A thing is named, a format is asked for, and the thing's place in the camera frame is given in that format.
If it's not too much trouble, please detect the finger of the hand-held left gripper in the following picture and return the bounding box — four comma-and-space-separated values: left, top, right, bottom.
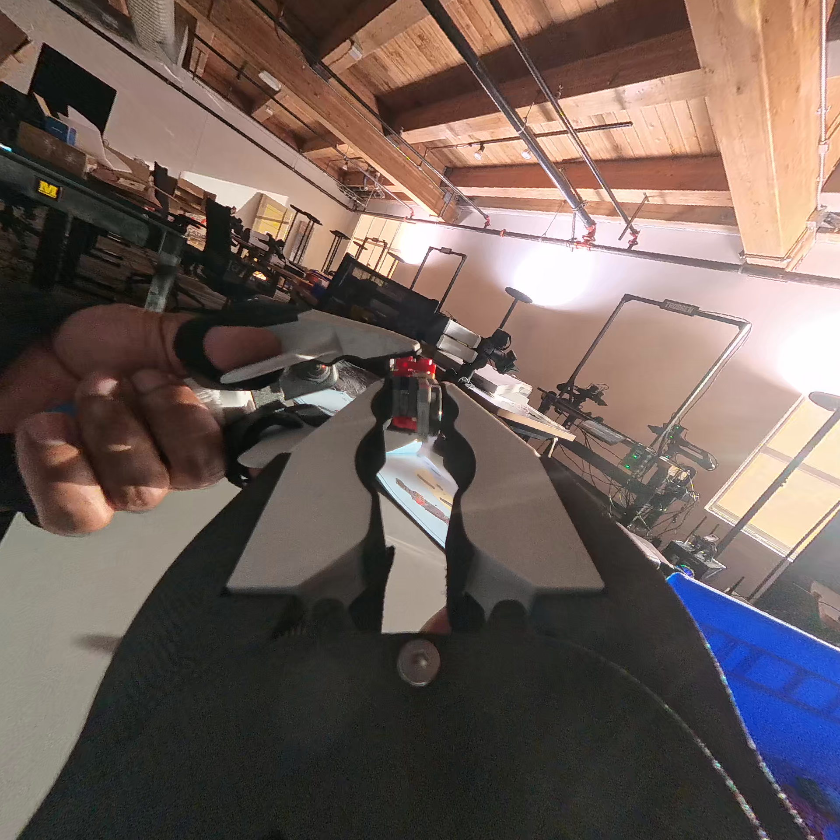
249, 423, 328, 471
220, 310, 422, 388

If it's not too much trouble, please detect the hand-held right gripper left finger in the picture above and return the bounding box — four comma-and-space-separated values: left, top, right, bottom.
226, 382, 395, 601

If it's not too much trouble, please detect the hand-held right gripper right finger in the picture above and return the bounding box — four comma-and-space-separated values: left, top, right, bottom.
441, 384, 606, 610

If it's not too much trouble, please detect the toy brick model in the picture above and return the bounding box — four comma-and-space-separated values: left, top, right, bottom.
384, 356, 448, 437

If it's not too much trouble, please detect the grey desk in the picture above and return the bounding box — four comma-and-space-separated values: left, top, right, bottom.
0, 387, 460, 840

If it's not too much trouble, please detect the person's left hand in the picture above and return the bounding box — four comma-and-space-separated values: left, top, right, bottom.
0, 304, 282, 536

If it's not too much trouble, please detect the black mesh cart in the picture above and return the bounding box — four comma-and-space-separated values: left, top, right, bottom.
323, 254, 442, 343

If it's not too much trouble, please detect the wooden workbench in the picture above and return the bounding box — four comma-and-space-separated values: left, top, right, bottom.
446, 354, 578, 450

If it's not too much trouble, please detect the brick instruction booklet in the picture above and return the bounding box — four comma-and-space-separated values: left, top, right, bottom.
289, 387, 460, 552

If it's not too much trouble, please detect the black office chair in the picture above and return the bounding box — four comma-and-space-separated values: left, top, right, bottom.
196, 196, 265, 299

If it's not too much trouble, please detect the white flat carton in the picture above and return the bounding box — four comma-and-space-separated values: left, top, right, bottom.
471, 369, 534, 403

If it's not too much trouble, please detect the yellow board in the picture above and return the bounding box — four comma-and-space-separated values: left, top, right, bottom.
251, 192, 291, 242

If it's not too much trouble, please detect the computer with rainbow fans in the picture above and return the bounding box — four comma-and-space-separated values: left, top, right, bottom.
663, 533, 728, 583

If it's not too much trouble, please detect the pile of cardboard boxes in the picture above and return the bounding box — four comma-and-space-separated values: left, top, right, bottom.
0, 108, 217, 206

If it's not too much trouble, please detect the large window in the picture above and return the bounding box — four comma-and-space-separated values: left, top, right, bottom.
705, 394, 840, 559

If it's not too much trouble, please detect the metal ceiling pipe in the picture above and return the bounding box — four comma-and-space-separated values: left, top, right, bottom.
423, 0, 598, 234

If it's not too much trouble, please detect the blue plastic bin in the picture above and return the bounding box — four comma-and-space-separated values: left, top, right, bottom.
665, 571, 840, 840

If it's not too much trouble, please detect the black pipe frame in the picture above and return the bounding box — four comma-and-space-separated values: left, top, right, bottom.
409, 246, 469, 311
563, 293, 753, 463

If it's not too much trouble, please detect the black camera robot arm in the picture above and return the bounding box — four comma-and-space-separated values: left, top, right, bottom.
458, 329, 521, 389

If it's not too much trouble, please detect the black wall board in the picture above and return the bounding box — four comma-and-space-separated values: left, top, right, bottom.
29, 43, 119, 133

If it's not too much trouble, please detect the silver ventilation duct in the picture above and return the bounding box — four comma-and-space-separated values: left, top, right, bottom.
123, 0, 179, 61

